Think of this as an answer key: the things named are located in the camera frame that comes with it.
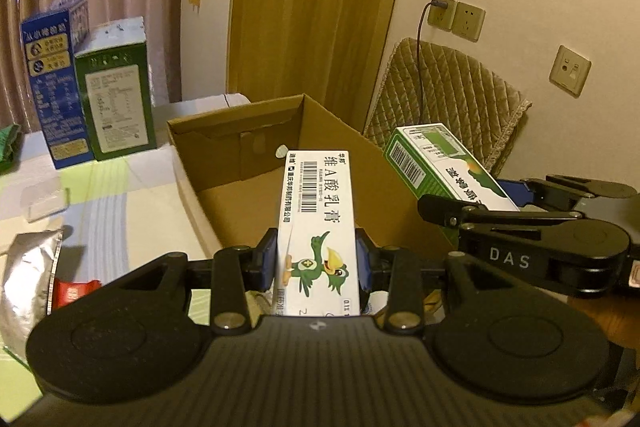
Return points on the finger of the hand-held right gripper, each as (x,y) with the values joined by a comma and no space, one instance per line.
(440,207)
(517,193)

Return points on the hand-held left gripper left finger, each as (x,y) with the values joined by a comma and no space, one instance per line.
(270,257)

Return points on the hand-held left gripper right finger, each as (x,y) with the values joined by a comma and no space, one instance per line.
(362,257)

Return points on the green white medicine box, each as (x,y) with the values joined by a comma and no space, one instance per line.
(440,162)

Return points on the brown cardboard box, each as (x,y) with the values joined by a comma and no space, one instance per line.
(235,207)

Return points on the white bird print medicine box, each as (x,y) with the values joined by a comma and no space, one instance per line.
(320,207)

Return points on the quilted chair cover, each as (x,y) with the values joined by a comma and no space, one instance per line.
(450,92)

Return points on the red packet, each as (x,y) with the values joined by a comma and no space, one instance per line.
(75,294)

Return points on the green milk carton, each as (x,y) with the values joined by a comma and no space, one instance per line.
(120,107)

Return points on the wooden door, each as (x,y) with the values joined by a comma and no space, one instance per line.
(310,7)

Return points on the silver foil pouch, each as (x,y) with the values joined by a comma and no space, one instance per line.
(25,287)

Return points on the blue milk carton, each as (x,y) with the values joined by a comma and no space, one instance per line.
(50,97)

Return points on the green plastic packet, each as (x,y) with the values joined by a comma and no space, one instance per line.
(7,147)

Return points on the round hole wall socket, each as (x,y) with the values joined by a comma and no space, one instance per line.
(570,69)

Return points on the beige wall socket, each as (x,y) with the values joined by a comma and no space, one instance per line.
(469,21)

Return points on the wall socket with plug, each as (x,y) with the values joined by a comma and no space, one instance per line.
(442,14)

